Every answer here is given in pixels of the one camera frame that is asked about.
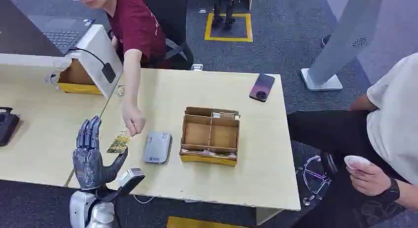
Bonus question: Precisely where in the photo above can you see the black cable with adapter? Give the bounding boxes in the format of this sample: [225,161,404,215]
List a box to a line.
[68,47,117,84]

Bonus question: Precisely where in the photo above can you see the person's hand with watch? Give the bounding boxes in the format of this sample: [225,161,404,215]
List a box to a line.
[345,160,391,197]

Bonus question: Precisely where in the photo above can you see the dark purple smartphone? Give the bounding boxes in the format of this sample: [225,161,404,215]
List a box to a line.
[248,73,276,103]

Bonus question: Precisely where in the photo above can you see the yellow tape floor square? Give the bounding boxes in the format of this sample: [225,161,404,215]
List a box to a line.
[204,12,254,43]

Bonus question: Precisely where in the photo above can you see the green yellow printed card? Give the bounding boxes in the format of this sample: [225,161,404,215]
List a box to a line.
[106,130,132,155]

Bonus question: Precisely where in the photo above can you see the card standing in box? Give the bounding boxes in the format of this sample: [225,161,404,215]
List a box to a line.
[212,111,241,120]

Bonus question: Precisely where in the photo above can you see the chrome chair base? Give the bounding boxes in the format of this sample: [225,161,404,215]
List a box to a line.
[295,155,333,208]

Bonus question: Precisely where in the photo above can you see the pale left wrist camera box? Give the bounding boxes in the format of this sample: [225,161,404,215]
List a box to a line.
[117,167,146,197]

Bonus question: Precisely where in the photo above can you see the black office chair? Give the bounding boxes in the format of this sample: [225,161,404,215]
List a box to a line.
[133,0,196,71]

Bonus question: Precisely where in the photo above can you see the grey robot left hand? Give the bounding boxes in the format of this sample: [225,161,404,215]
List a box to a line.
[72,115,129,191]

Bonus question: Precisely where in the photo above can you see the person's hand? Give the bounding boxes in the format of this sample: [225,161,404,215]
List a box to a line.
[121,100,146,137]

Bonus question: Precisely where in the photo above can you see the black humanoid robot legs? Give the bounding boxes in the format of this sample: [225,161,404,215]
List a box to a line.
[211,0,242,29]

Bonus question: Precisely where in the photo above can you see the wooden card box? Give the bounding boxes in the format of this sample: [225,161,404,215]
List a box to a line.
[178,106,241,167]

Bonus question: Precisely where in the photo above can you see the grey card reader device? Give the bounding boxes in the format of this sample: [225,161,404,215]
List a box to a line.
[142,131,173,165]

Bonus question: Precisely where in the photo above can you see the thin white cable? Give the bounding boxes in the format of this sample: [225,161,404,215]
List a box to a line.
[133,194,155,205]

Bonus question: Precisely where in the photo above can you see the dark laptop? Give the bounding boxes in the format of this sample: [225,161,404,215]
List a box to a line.
[0,0,96,58]

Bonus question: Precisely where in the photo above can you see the white pedestal stand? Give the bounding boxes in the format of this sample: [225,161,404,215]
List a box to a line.
[300,0,386,92]

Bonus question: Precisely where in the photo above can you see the black controller device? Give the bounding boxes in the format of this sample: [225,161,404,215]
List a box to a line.
[0,106,21,148]

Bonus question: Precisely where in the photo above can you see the small white oval device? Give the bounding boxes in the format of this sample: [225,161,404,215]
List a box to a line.
[344,155,372,171]

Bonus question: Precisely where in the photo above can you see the black wrist watch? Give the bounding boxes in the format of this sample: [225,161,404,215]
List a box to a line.
[380,177,401,203]

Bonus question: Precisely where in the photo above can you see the cardboard box with yellow edge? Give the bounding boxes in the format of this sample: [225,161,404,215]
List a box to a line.
[57,58,104,96]

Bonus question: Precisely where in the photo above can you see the person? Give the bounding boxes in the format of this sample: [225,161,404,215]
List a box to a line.
[69,0,168,137]
[286,52,418,228]

